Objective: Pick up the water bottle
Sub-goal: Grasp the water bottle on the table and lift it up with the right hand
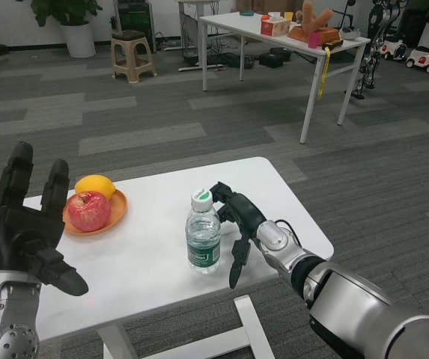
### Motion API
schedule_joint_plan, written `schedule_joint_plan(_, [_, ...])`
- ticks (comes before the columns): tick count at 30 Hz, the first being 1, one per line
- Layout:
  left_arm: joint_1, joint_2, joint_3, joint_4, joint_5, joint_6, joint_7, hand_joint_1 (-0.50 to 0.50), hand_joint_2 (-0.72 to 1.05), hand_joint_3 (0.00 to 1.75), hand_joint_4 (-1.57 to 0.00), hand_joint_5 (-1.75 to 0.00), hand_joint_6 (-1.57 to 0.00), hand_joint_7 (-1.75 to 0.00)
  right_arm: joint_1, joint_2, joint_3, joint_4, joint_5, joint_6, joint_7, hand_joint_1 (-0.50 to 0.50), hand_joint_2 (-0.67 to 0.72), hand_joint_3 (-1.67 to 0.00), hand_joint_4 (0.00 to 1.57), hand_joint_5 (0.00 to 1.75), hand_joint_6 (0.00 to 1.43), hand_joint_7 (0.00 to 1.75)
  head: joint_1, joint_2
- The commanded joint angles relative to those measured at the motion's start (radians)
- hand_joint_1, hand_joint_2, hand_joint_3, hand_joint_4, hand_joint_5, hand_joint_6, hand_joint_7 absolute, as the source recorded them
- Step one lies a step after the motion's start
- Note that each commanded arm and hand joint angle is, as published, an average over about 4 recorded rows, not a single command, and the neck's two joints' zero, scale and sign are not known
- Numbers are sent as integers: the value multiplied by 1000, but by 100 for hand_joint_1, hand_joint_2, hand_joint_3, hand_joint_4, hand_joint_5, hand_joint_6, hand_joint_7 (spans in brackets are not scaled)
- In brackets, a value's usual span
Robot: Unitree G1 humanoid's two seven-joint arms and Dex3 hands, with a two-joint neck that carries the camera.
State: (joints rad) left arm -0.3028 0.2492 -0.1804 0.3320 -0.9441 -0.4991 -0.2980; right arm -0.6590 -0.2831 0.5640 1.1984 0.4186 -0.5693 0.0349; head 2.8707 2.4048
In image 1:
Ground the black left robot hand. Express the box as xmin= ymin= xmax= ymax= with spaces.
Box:
xmin=0 ymin=141 xmax=90 ymax=297

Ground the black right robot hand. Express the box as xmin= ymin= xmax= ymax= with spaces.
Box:
xmin=209 ymin=181 xmax=270 ymax=289

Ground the clear water bottle green label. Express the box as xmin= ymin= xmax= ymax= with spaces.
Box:
xmin=185 ymin=188 xmax=222 ymax=274

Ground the red apple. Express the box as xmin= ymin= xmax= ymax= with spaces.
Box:
xmin=67 ymin=191 xmax=112 ymax=233

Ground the yellow lemon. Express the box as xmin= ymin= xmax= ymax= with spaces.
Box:
xmin=74 ymin=174 xmax=117 ymax=200

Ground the orange round plate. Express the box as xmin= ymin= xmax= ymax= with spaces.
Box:
xmin=62 ymin=188 xmax=129 ymax=236

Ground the black box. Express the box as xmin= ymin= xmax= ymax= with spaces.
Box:
xmin=258 ymin=47 xmax=293 ymax=68

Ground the red tissue box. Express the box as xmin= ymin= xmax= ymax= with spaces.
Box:
xmin=261 ymin=13 xmax=292 ymax=37

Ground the yellow tape measure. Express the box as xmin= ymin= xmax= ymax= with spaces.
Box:
xmin=317 ymin=41 xmax=344 ymax=101

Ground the long white table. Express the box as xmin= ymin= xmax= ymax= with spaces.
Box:
xmin=198 ymin=13 xmax=371 ymax=145

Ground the orange flat box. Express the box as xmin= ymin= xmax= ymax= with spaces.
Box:
xmin=287 ymin=25 xmax=341 ymax=45

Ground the white standing desk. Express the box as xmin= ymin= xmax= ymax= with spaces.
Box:
xmin=178 ymin=0 xmax=237 ymax=73

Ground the brown plush toy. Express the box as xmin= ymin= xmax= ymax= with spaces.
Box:
xmin=295 ymin=0 xmax=335 ymax=34

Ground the green plant in white pot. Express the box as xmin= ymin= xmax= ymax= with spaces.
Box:
xmin=30 ymin=0 xmax=105 ymax=59

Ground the beige plastic stool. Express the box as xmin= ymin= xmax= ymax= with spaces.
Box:
xmin=110 ymin=29 xmax=158 ymax=84

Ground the small white toy car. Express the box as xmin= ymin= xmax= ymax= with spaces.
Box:
xmin=380 ymin=39 xmax=408 ymax=61

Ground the black computer tower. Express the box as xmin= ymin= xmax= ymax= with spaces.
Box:
xmin=115 ymin=0 xmax=155 ymax=53

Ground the large white toy car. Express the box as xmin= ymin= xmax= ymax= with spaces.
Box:
xmin=404 ymin=45 xmax=429 ymax=75

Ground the silver black humanoid robot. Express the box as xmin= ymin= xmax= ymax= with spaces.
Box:
xmin=352 ymin=0 xmax=406 ymax=100

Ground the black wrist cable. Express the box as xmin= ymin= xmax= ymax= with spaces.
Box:
xmin=275 ymin=218 xmax=304 ymax=247

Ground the white table base frame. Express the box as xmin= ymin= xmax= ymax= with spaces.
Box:
xmin=97 ymin=294 xmax=275 ymax=359

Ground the black cable bundle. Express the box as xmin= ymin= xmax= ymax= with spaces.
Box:
xmin=213 ymin=52 xmax=255 ymax=70

